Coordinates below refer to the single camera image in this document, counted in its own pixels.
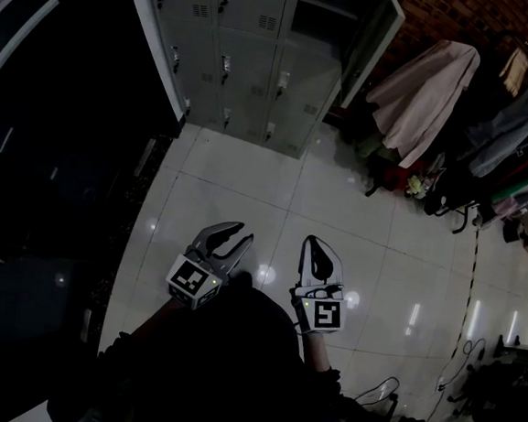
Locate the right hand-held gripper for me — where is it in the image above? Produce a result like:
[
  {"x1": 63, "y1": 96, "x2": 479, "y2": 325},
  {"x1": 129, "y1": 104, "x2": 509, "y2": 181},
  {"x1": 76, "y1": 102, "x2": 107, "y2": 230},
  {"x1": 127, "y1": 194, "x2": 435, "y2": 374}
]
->
[{"x1": 285, "y1": 233, "x2": 352, "y2": 339}]

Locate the person's left forearm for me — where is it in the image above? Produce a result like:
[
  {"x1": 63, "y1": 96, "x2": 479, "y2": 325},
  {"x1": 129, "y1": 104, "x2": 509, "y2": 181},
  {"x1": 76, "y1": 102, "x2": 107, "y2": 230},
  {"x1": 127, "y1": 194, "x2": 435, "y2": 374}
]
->
[{"x1": 131, "y1": 294, "x2": 189, "y2": 344}]

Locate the dark glass door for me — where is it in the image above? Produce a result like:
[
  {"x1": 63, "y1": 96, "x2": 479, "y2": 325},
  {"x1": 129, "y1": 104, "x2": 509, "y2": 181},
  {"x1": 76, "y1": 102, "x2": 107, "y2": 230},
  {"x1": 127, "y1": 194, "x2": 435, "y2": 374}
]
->
[{"x1": 0, "y1": 0, "x2": 194, "y2": 422}]

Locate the black office chair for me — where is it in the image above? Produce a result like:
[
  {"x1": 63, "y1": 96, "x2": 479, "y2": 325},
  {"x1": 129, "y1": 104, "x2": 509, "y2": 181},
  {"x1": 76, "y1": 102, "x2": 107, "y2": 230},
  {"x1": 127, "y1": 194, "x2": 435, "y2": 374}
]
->
[{"x1": 444, "y1": 356, "x2": 528, "y2": 422}]

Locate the black yellow striped floor strip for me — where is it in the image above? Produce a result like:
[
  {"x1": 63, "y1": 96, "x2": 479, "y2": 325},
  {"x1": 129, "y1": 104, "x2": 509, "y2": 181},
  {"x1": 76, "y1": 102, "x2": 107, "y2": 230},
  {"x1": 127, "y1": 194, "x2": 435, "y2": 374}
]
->
[{"x1": 435, "y1": 224, "x2": 482, "y2": 395}]

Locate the grey metal locker cabinet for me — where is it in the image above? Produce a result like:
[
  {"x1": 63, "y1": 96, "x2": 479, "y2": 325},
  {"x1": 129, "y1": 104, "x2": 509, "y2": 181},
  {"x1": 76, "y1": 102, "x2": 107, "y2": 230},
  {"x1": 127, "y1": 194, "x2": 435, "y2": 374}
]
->
[{"x1": 106, "y1": 0, "x2": 408, "y2": 168}]

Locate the black clothes rack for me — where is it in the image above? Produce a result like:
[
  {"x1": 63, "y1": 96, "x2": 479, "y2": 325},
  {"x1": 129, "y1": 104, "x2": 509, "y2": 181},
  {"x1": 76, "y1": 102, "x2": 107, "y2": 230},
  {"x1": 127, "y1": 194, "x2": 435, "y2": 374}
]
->
[{"x1": 420, "y1": 25, "x2": 528, "y2": 243}]

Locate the grey hanging garment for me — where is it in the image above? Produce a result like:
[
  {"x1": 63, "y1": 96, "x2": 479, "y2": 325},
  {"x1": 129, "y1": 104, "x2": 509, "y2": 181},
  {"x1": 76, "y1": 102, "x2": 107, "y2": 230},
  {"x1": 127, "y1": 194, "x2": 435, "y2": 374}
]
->
[{"x1": 461, "y1": 70, "x2": 528, "y2": 182}]

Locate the beige hanging garment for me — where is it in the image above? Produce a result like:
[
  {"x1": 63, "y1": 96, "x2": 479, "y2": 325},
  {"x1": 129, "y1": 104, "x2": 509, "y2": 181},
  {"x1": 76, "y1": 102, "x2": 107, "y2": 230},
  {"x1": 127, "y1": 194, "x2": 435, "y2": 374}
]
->
[{"x1": 495, "y1": 45, "x2": 528, "y2": 100}]

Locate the person's black shoe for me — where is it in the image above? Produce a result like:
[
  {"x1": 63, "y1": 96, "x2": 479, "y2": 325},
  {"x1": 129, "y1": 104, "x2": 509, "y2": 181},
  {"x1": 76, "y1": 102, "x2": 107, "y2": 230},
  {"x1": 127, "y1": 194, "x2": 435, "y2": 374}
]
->
[{"x1": 232, "y1": 270, "x2": 257, "y2": 292}]

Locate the pink hanging garment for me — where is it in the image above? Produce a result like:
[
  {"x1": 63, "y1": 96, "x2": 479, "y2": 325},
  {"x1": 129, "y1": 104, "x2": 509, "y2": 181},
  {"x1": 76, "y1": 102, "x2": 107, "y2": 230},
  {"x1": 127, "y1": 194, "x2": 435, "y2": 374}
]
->
[{"x1": 358, "y1": 32, "x2": 483, "y2": 175}]

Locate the black floor cable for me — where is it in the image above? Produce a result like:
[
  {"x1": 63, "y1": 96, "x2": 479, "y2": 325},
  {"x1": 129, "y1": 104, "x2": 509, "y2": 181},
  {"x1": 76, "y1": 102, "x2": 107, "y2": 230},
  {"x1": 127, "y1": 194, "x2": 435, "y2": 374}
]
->
[{"x1": 423, "y1": 333, "x2": 489, "y2": 422}]

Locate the person's black clothing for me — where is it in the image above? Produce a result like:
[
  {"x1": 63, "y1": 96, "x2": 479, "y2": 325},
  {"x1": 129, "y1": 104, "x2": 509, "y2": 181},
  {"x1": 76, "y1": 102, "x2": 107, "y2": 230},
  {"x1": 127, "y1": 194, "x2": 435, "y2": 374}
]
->
[{"x1": 45, "y1": 269, "x2": 366, "y2": 422}]

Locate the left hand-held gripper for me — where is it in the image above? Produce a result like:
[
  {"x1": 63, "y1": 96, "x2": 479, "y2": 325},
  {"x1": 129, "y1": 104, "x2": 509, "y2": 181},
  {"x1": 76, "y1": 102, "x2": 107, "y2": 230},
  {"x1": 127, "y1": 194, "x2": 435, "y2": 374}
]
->
[{"x1": 162, "y1": 215, "x2": 256, "y2": 316}]

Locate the person's right forearm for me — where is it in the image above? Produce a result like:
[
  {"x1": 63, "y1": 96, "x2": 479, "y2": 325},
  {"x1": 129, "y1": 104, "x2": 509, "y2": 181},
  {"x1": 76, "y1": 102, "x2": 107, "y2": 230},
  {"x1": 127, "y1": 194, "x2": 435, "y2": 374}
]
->
[{"x1": 298, "y1": 329, "x2": 336, "y2": 374}]

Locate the yellow plush toy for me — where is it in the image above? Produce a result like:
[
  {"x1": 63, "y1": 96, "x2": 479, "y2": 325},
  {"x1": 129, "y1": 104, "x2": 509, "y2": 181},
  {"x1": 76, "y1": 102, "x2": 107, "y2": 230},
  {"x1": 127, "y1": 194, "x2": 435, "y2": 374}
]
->
[{"x1": 404, "y1": 173, "x2": 427, "y2": 199}]

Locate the black bucket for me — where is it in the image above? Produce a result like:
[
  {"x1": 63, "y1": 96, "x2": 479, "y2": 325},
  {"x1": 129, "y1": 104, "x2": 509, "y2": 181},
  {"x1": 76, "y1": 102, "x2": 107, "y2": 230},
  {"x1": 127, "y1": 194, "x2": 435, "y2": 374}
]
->
[{"x1": 501, "y1": 216, "x2": 528, "y2": 247}]

